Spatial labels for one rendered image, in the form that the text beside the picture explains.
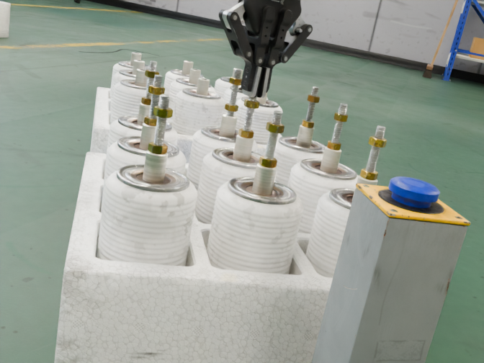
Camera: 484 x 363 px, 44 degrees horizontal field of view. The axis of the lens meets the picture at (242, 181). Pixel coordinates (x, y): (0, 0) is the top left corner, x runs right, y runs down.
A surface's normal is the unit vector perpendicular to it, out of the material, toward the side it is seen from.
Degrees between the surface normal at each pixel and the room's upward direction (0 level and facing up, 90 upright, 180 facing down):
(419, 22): 90
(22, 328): 0
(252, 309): 90
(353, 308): 90
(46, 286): 0
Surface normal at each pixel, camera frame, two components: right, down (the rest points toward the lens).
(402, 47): -0.30, 0.23
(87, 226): 0.18, -0.94
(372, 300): 0.18, 0.32
